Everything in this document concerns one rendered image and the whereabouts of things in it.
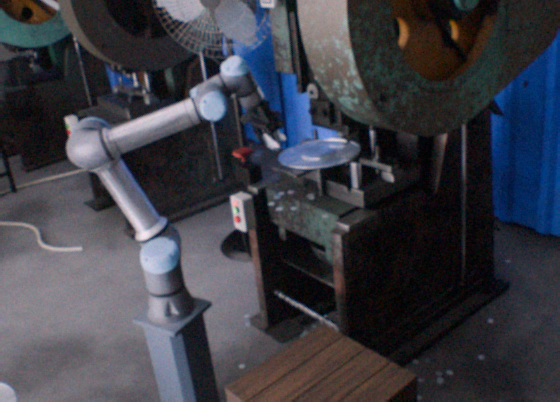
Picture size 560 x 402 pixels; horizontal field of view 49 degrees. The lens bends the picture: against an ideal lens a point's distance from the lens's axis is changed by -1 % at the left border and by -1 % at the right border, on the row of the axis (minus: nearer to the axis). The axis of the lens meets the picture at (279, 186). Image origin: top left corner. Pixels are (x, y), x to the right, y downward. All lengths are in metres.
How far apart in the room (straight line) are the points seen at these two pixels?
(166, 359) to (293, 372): 0.44
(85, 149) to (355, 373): 0.99
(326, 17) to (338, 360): 0.98
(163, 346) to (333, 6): 1.16
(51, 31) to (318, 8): 3.47
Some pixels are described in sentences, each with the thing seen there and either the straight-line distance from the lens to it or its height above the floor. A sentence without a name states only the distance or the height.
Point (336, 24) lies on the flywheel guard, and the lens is 1.57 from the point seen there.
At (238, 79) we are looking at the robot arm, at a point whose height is 1.14.
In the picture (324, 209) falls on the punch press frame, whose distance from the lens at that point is 2.10.
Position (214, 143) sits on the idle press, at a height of 0.37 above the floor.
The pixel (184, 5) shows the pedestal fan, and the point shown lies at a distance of 2.84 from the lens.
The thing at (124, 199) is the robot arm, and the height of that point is 0.82.
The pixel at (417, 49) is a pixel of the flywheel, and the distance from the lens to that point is 1.86.
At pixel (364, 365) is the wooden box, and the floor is 0.35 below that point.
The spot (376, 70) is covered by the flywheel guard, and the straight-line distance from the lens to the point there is 1.63.
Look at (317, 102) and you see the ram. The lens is 2.15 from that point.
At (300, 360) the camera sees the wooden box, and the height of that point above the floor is 0.35.
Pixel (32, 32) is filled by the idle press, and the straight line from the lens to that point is 4.84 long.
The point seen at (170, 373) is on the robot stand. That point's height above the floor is 0.26.
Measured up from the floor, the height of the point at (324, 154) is 0.79.
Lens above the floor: 1.56
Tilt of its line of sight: 23 degrees down
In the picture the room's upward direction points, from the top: 7 degrees counter-clockwise
